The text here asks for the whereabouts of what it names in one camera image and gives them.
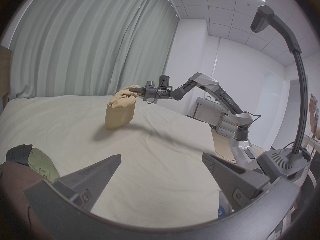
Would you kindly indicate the pale grey curtain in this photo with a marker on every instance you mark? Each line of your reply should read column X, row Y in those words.
column 150, row 54
column 75, row 41

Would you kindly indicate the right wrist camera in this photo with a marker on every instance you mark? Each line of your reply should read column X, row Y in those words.
column 150, row 84

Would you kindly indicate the bed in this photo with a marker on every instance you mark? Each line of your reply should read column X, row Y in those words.
column 150, row 159

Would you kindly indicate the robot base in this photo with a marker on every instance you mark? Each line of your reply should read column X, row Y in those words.
column 280, row 162

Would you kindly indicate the brown garment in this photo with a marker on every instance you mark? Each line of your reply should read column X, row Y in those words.
column 15, row 191

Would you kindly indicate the green garment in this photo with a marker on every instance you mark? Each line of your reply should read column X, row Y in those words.
column 42, row 164

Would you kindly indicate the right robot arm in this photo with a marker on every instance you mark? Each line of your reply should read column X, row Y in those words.
column 225, row 99

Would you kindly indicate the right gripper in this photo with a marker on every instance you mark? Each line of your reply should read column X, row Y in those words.
column 152, row 94

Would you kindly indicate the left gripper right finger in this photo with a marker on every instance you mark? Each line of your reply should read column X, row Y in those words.
column 232, row 181

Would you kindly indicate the black garment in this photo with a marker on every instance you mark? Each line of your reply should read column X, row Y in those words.
column 18, row 154

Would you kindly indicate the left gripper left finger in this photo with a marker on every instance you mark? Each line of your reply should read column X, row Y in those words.
column 95, row 176

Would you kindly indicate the tan shorts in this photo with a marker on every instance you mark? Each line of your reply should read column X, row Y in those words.
column 120, row 111

